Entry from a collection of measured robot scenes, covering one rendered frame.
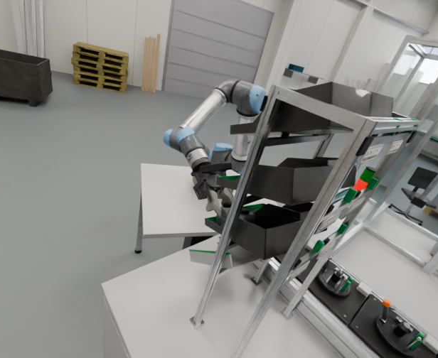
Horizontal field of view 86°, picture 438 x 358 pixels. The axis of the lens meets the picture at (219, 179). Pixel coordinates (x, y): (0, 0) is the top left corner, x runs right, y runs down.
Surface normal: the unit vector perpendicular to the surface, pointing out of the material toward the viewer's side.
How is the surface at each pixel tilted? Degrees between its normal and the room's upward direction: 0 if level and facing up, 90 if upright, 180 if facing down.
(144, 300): 0
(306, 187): 65
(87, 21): 90
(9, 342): 0
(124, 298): 0
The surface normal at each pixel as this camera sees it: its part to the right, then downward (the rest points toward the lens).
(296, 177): 0.54, 0.13
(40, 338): 0.24, -0.84
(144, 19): 0.29, 0.54
